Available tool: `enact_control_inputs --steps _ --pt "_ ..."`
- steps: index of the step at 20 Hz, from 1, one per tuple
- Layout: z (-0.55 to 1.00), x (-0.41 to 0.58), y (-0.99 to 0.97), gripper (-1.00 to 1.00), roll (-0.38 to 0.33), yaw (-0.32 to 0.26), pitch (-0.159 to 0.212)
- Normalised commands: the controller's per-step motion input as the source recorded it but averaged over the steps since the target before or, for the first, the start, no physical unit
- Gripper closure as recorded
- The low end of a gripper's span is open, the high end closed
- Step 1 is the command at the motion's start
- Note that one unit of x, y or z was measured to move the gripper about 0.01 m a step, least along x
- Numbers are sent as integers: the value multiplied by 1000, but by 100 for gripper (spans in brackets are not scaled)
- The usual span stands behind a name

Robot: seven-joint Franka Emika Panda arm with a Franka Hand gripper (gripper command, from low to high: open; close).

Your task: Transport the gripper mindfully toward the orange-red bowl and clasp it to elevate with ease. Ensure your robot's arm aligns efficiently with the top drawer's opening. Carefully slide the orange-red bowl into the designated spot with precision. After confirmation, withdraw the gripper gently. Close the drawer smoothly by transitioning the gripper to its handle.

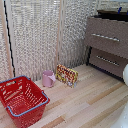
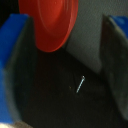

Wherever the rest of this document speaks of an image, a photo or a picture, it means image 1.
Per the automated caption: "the silver long drawer handle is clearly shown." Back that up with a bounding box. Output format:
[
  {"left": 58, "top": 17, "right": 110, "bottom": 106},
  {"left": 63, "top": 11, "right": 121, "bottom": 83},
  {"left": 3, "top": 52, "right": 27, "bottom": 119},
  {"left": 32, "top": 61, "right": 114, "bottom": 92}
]
[{"left": 91, "top": 32, "right": 121, "bottom": 43}]

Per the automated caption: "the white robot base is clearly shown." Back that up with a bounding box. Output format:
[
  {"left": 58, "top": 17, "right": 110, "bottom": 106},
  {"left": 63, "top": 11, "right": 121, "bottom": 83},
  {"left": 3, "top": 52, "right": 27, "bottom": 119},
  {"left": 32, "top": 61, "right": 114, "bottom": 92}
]
[{"left": 110, "top": 109, "right": 128, "bottom": 128}]

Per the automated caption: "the brown drawer cabinet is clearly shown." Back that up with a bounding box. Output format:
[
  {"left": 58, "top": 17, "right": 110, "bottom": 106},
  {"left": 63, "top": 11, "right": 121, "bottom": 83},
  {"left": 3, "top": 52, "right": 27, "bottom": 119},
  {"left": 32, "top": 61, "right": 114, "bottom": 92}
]
[{"left": 83, "top": 9, "right": 128, "bottom": 83}]

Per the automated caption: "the patterned snack box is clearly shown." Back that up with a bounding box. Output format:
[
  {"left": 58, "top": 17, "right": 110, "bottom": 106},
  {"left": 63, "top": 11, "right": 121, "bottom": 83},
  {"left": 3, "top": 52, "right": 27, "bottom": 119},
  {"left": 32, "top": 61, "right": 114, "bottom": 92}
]
[{"left": 55, "top": 63, "right": 80, "bottom": 89}]

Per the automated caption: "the pink mug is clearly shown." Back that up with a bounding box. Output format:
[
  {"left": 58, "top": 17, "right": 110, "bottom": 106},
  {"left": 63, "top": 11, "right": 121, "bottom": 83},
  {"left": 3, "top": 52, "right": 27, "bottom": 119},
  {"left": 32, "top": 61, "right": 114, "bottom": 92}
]
[{"left": 41, "top": 69, "right": 57, "bottom": 89}]

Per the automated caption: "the beige woven folding screen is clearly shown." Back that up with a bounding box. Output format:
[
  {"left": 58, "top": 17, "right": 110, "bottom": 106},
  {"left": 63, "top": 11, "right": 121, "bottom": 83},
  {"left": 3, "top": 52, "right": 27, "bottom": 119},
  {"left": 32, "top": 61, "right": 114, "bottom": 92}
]
[{"left": 0, "top": 0, "right": 128, "bottom": 83}]

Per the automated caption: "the red shopping basket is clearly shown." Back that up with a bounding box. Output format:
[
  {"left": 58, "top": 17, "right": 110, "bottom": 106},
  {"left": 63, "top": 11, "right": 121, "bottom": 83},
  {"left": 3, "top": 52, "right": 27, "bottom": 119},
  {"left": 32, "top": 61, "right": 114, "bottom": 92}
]
[{"left": 0, "top": 75, "right": 50, "bottom": 128}]

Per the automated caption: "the silver short drawer handle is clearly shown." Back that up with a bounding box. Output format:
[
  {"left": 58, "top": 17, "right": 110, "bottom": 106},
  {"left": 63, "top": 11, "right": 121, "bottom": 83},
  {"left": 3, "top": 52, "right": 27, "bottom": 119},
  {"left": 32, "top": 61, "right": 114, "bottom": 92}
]
[{"left": 96, "top": 54, "right": 121, "bottom": 67}]

